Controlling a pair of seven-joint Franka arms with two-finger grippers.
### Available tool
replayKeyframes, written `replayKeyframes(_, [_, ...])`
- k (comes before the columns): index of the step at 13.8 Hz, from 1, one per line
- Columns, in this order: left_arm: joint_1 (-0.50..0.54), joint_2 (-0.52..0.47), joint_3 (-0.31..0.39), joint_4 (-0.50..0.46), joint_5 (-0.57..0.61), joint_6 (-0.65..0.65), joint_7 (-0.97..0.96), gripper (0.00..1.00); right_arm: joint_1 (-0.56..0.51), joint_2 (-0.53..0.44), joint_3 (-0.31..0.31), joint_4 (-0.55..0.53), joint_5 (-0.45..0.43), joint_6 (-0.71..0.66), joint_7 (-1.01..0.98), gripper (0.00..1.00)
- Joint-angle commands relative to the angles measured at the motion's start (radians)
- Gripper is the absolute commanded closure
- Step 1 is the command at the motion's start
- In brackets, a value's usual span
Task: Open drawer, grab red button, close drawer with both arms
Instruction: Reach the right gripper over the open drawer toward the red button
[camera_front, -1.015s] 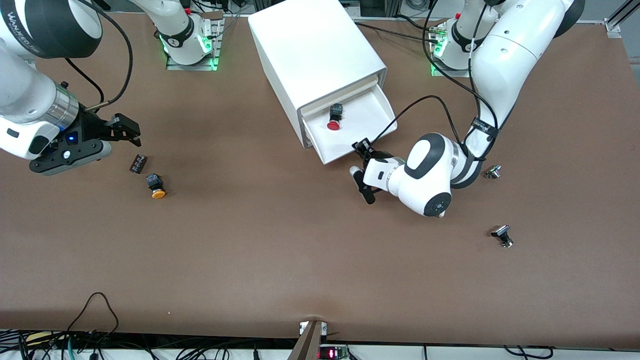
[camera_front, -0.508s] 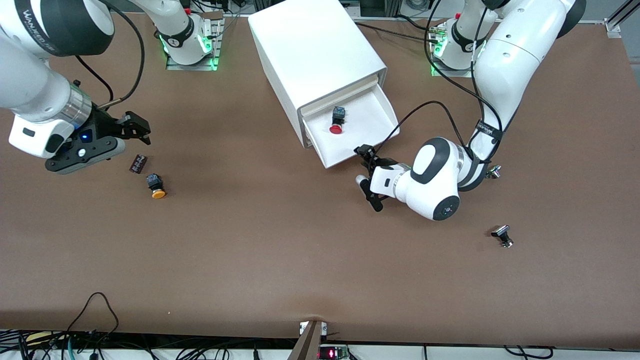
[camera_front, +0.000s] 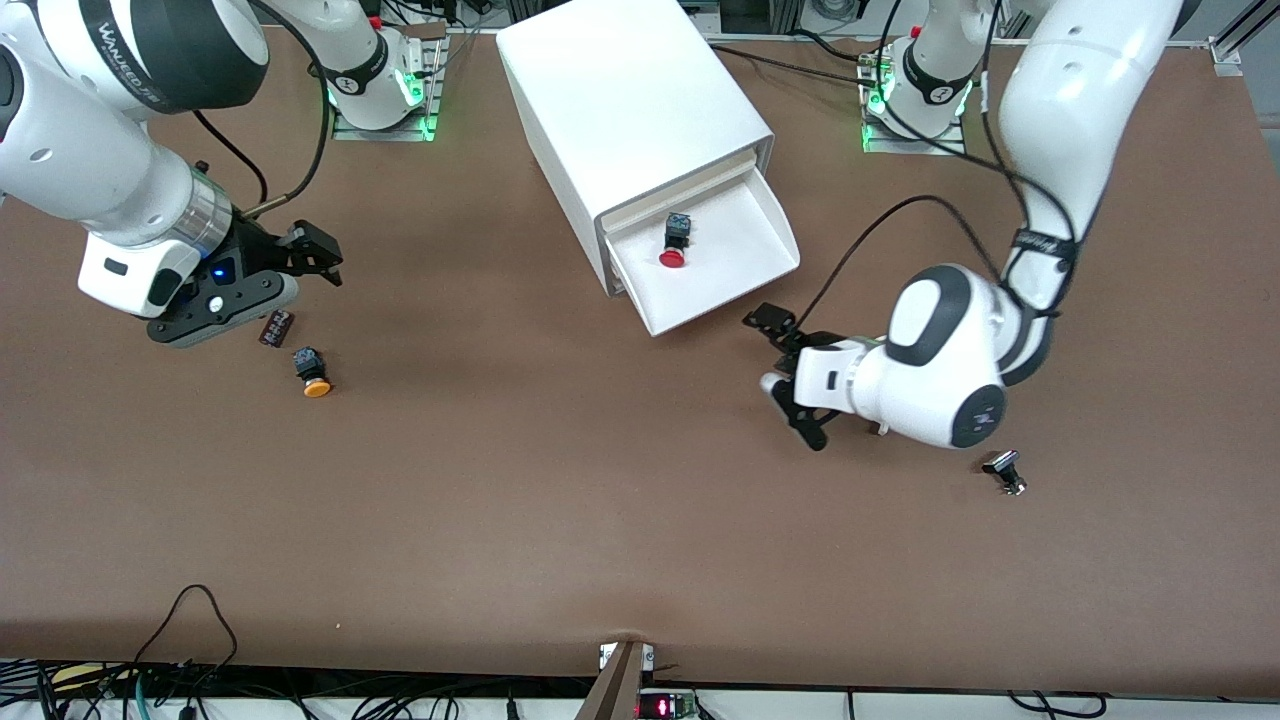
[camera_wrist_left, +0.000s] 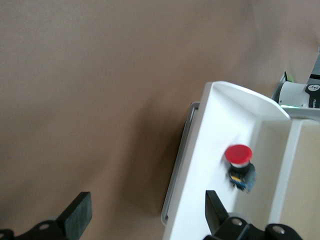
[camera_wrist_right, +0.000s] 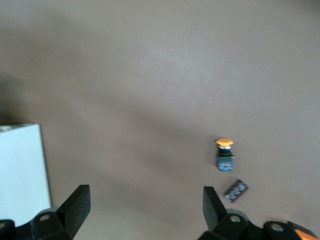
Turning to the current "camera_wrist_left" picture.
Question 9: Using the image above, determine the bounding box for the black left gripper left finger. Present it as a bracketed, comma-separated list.
[0, 191, 93, 240]

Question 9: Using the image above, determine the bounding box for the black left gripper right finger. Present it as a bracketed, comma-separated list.
[204, 189, 301, 240]

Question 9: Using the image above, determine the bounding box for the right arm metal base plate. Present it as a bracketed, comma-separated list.
[271, 71, 288, 102]

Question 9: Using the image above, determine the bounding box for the white drawer with grey handle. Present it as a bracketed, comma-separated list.
[161, 80, 292, 240]

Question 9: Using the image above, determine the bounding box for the red mushroom push button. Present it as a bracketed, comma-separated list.
[224, 143, 257, 195]

